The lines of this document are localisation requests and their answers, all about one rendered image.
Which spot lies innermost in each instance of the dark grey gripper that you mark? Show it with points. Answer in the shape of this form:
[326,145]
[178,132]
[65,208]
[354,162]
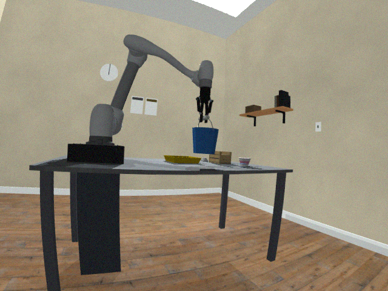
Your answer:
[204,97]

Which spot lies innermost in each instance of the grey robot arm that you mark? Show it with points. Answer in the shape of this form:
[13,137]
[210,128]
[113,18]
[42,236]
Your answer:
[106,120]

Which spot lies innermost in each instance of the yellow shallow tray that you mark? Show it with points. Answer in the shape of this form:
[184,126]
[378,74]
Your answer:
[182,159]

